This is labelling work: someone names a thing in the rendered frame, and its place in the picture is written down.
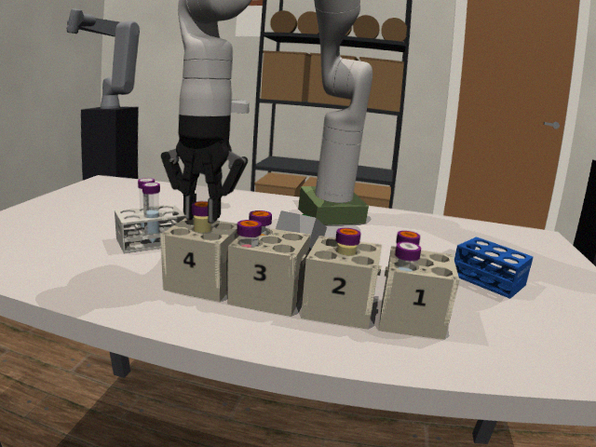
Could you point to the blue tube rack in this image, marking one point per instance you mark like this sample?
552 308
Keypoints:
511 283

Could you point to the conical tube with pink liquid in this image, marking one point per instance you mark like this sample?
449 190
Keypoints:
249 232

